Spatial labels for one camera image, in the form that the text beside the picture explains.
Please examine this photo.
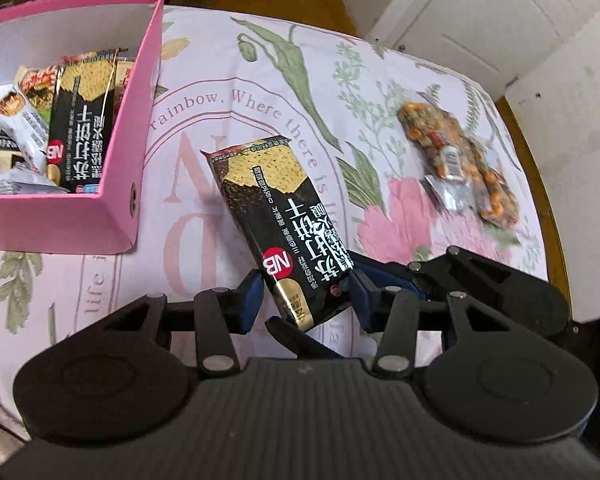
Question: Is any white snack bar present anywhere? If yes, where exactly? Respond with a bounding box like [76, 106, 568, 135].
[0, 86, 50, 174]

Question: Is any floral bed sheet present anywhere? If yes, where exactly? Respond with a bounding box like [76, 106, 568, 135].
[0, 0, 547, 417]

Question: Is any pink storage box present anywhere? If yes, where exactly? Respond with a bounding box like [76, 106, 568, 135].
[0, 0, 163, 255]

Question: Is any black cracker pack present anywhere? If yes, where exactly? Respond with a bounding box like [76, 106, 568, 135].
[46, 49, 119, 194]
[204, 136, 353, 332]

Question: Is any white wardrobe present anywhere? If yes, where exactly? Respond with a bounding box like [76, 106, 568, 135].
[344, 0, 600, 98]

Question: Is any instant noodle packet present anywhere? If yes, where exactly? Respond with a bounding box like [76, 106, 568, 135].
[15, 58, 134, 125]

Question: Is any mixed nuts snack bag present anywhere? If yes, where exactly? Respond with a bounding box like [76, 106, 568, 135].
[398, 102, 520, 229]

